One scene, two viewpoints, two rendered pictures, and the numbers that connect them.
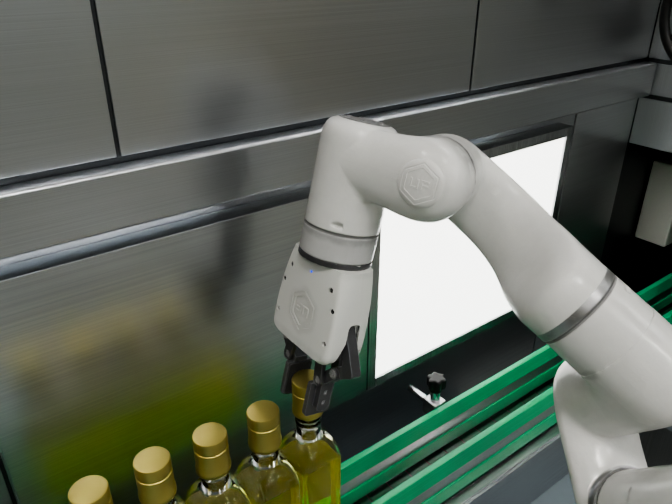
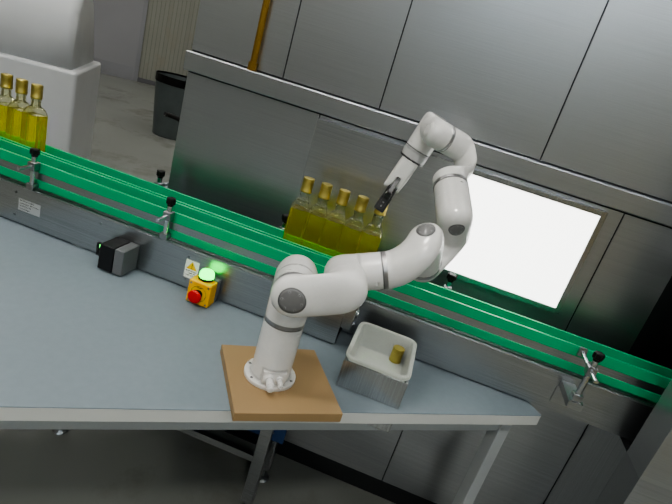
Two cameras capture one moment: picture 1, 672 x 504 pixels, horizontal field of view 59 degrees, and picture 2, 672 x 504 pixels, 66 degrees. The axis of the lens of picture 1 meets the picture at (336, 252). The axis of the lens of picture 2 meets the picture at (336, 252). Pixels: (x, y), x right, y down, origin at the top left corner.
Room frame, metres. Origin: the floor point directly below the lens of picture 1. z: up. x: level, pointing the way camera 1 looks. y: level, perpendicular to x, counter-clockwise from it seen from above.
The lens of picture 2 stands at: (-0.61, -0.94, 1.52)
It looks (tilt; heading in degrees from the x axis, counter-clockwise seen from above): 20 degrees down; 45
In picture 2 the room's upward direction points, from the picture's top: 17 degrees clockwise
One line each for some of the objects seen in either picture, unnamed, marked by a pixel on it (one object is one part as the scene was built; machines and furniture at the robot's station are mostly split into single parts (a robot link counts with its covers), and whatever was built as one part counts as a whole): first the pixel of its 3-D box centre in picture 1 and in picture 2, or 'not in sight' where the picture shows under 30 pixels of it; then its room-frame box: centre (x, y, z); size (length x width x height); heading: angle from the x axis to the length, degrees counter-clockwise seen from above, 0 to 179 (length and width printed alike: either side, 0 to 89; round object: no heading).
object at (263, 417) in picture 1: (263, 426); (361, 203); (0.47, 0.07, 1.14); 0.04 x 0.04 x 0.04
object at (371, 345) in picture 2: not in sight; (378, 360); (0.41, -0.22, 0.80); 0.22 x 0.17 x 0.09; 37
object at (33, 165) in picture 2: not in sight; (27, 170); (-0.25, 0.76, 0.94); 0.07 x 0.04 x 0.13; 37
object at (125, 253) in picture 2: not in sight; (118, 256); (-0.06, 0.46, 0.79); 0.08 x 0.08 x 0.08; 37
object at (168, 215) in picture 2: not in sight; (163, 221); (0.03, 0.39, 0.94); 0.07 x 0.04 x 0.13; 37
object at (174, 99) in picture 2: not in sight; (176, 107); (2.29, 5.32, 0.36); 0.60 x 0.57 x 0.73; 158
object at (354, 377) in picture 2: not in sight; (379, 358); (0.43, -0.20, 0.79); 0.27 x 0.17 x 0.08; 37
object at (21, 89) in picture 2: not in sight; (19, 122); (-0.23, 1.02, 1.02); 0.06 x 0.06 x 0.28; 37
